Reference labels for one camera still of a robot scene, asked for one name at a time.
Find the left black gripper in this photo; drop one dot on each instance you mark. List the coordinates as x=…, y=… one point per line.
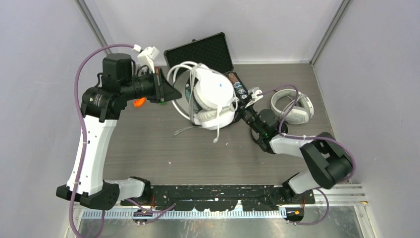
x=164, y=90

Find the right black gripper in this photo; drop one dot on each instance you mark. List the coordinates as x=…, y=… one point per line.
x=243, y=111

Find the large white gaming headphones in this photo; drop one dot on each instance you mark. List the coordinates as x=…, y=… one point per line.
x=299, y=111

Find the small white headphones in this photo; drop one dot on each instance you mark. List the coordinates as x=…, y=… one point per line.
x=212, y=103

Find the black on-ear headphones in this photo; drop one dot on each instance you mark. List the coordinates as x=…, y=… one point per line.
x=263, y=133

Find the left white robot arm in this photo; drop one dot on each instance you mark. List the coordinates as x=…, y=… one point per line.
x=99, y=116

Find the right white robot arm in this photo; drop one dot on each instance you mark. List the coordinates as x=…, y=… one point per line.
x=328, y=162

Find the orange curved plastic piece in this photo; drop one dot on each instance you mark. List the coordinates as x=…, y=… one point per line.
x=139, y=102

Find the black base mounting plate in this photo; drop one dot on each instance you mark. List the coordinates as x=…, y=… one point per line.
x=217, y=198

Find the black poker chip case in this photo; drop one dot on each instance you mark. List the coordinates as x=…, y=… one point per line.
x=213, y=52

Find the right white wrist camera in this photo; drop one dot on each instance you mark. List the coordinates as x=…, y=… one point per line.
x=255, y=95

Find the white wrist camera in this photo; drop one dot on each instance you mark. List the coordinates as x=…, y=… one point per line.
x=255, y=95
x=146, y=56

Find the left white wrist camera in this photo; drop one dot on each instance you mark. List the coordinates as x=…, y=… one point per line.
x=146, y=56

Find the white aluminium rail strip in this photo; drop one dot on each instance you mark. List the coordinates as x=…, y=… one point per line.
x=194, y=214

